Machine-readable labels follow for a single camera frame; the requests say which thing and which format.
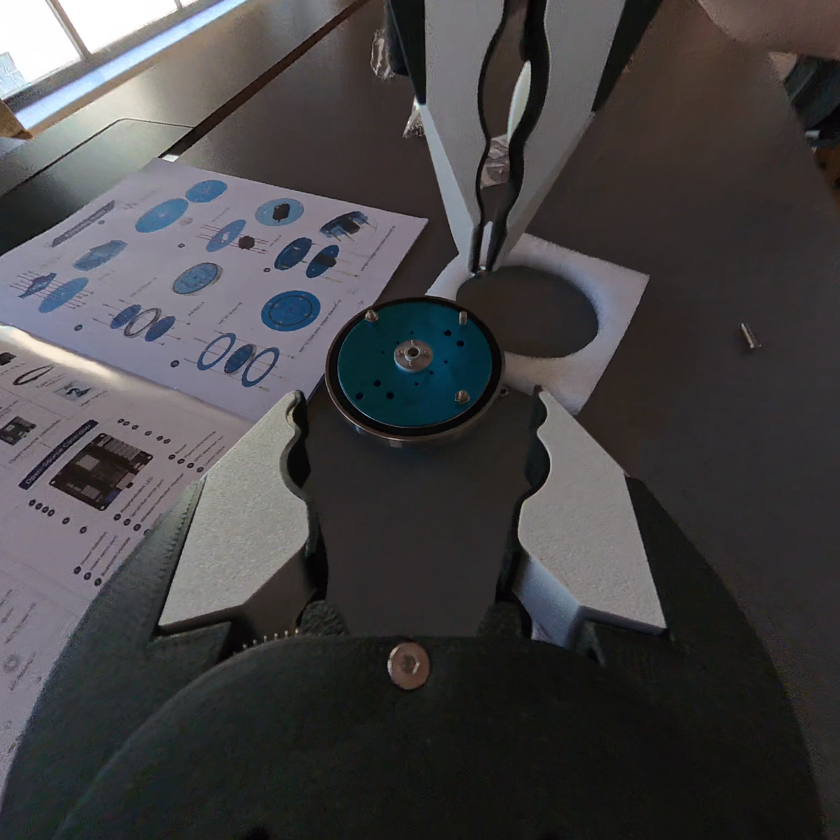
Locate person's blue jeans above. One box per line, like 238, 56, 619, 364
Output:
784, 56, 840, 132

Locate large window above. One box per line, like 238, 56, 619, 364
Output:
0, 0, 250, 99

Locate person's right forearm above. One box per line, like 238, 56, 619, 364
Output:
696, 0, 840, 56

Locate assembly sheet with blue circles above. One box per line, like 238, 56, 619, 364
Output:
0, 157, 429, 421

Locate white foam pad with hole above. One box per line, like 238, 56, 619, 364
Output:
425, 233, 651, 416

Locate blue round turntable disc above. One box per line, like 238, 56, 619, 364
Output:
325, 297, 508, 450

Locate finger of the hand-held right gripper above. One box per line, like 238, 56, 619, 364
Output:
412, 0, 509, 273
482, 0, 626, 273

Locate manual sheet with board pictures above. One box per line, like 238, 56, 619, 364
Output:
0, 325, 253, 788

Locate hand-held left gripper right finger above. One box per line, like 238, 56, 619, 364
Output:
502, 386, 669, 643

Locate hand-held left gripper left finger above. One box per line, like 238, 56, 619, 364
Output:
159, 389, 329, 634

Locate black desk cable cover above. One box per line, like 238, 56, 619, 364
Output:
0, 118, 198, 227

